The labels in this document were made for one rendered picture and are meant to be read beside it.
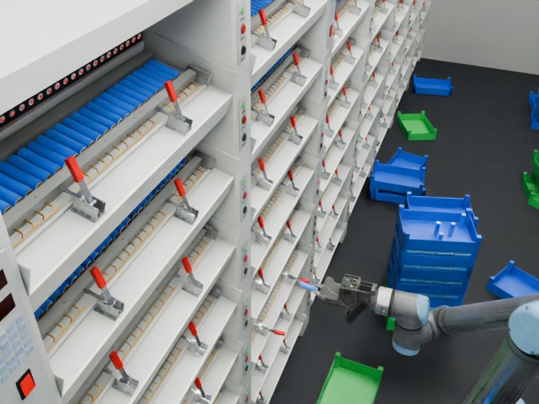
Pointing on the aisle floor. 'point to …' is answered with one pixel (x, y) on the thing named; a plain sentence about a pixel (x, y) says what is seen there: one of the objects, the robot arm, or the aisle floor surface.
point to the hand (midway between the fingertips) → (317, 291)
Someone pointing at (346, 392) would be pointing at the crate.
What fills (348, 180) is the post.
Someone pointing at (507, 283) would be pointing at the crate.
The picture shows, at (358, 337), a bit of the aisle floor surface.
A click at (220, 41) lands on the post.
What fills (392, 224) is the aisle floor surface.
